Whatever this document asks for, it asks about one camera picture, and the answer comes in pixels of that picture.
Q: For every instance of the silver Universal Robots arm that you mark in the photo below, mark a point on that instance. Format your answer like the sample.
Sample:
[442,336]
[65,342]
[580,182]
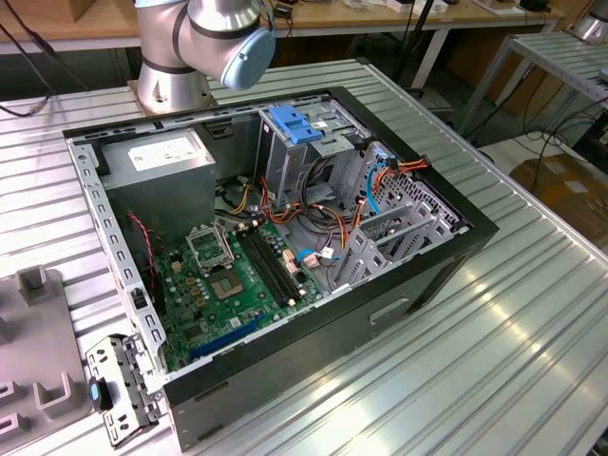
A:
[214,28]

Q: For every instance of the green motherboard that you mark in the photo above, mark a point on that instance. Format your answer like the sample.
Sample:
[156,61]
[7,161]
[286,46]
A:
[247,309]

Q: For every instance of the wooden desk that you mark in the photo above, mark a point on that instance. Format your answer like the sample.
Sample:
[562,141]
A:
[328,20]

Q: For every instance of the blue expansion slot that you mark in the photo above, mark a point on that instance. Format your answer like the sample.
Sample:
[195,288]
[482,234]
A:
[223,339]

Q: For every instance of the metal optical drive cage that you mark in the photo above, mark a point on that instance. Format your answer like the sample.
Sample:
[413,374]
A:
[285,166]

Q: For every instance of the grey power supply unit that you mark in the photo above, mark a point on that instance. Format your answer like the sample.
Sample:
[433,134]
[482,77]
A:
[161,199]

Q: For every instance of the white box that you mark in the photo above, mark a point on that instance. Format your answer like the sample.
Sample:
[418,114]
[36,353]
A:
[399,5]

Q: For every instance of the black latch with blue tab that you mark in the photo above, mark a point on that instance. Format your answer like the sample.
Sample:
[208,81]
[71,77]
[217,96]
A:
[95,394]

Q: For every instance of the metal slat side table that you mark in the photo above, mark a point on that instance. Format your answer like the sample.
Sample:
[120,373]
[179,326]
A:
[551,52]

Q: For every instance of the metal disk bay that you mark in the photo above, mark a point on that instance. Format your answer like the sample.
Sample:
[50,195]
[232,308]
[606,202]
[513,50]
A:
[366,268]

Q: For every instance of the black desk device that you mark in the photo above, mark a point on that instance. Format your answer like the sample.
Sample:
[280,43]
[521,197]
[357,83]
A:
[534,5]

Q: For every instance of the blue drive cage latch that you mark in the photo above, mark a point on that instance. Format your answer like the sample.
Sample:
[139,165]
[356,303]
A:
[294,126]

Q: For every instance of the CPU socket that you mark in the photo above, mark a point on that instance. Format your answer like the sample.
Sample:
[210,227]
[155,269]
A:
[228,285]

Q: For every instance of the black open PC case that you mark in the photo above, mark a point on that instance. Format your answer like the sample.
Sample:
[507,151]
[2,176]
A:
[309,361]

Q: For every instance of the large brown cardboard box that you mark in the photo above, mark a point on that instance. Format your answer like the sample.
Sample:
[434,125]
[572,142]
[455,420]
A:
[560,185]

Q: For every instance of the black RAM slot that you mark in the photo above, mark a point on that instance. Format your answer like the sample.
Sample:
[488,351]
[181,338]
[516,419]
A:
[266,271]
[278,266]

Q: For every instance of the grey parts rack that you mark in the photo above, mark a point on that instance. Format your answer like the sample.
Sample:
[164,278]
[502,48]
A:
[38,342]

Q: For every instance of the small black adapter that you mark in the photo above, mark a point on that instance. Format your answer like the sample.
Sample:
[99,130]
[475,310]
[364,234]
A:
[284,10]

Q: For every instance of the metal slot cover bracket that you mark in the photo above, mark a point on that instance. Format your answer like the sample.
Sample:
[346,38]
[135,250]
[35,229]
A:
[107,361]

